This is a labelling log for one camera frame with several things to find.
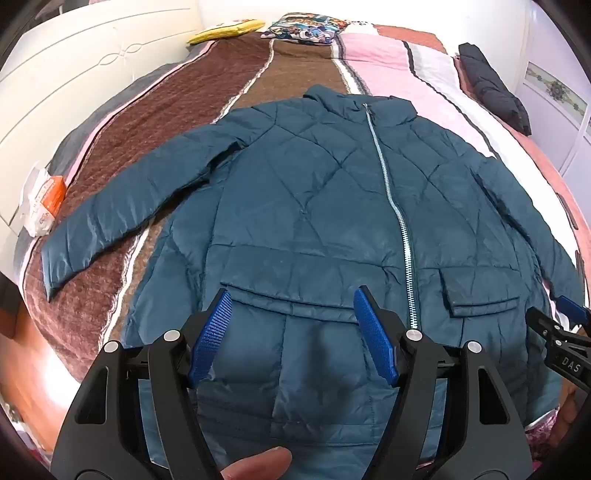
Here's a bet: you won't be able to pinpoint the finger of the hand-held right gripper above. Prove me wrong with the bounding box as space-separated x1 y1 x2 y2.
555 295 591 325
525 306 570 344

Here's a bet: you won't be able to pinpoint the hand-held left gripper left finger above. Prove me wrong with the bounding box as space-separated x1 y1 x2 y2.
50 288 241 480

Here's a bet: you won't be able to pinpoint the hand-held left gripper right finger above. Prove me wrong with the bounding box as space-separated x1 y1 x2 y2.
353 285 546 480

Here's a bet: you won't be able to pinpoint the teal quilted jacket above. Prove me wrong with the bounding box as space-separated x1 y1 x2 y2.
41 84 585 480

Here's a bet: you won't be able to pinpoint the person's left hand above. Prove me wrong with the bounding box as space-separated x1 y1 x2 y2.
219 448 294 480

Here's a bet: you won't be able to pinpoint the pink plaid pyjamas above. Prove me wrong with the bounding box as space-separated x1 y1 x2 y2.
524 406 566 467

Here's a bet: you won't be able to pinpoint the white decorated wardrobe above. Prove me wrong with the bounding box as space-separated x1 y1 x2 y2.
508 0 591 185

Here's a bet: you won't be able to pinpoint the orange white tissue packet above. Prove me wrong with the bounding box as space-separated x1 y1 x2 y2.
19 165 66 238

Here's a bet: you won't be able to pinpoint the striped brown pink blanket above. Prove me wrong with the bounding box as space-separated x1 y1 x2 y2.
14 21 591 435

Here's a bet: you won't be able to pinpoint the black folded jacket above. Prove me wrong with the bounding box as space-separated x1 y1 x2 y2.
457 42 531 137

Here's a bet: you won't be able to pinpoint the cream bed headboard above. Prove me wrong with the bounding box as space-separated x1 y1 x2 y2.
0 0 204 227

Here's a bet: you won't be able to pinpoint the colourful printed pillow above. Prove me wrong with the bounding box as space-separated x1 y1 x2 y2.
261 13 356 47

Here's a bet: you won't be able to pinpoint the wooden bed frame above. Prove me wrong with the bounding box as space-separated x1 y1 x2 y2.
0 272 93 444

